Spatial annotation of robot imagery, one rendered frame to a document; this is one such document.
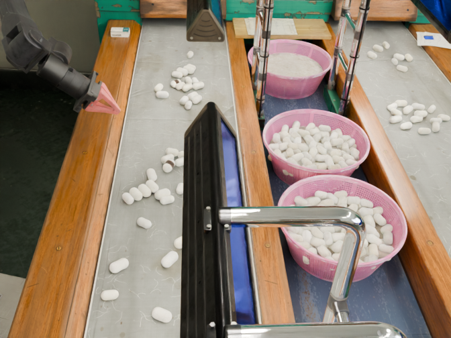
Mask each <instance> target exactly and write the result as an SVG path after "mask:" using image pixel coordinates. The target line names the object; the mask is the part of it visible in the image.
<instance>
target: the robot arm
mask: <svg viewBox="0 0 451 338"><path fill-rule="evenodd" d="M0 19H1V32H2V34H3V39H2V40H1V42H2V44H3V48H4V51H5V54H6V59H7V61H8V62H9V63H10V64H12V65H13V66H14V67H16V68H17V69H18V70H19V69H21V70H23V71H24V72H25V73H26V74H27V73H28V72H29V71H30V70H31V69H32V68H33V67H34V66H35V65H36V64H37V63H38V70H37V72H36V73H37V75H38V76H39V77H41V78H43V79H44V80H46V81H48V82H49V83H50V84H52V85H54V86H55V87H57V88H59V89H60V90H62V91H64V92H65V93H67V94H68V95H70V96H72V97H73V98H74V99H76V101H75V104H74V108H73V110H74V111H76V112H77V113H78V112H79V111H80V110H81V109H82V108H83V109H84V110H85V111H90V112H101V113H110V114H115V115H118V114H119V113H120V112H121V109H120V108H119V106H118V105H117V103H116V102H115V100H114V99H113V97H112V96H111V93H110V92H109V90H108V88H107V87H106V85H105V83H103V82H101V81H99V82H98V83H96V82H95V81H96V78H97V75H98V74H99V73H97V72H95V71H93V72H92V73H91V75H90V76H89V77H88V78H87V77H86V76H84V75H83V74H81V73H80V72H78V71H76V70H75V69H73V68H72V67H70V66H69V62H70V59H71V56H72V50H71V48H70V46H69V45H68V44H67V43H65V42H62V41H57V40H56V39H54V38H53V37H50V38H48V40H46V39H45V38H44V37H43V35H42V33H41V31H39V30H38V27H37V25H36V23H35V22H34V21H33V19H32V18H31V16H30V14H29V12H28V9H27V7H26V3H25V1H24V0H0ZM101 99H104V100H105V101H106V102H107V103H108V104H110V105H111V106H112V107H113V108H111V107H108V106H106V105H104V104H102V103H100V102H98V101H99V100H101ZM82 104H83V107H81V106H82Z"/></svg>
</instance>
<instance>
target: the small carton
mask: <svg viewBox="0 0 451 338"><path fill-rule="evenodd" d="M110 33H111V37H123V38H128V37H129V36H130V28H129V27H112V28H111V31H110Z"/></svg>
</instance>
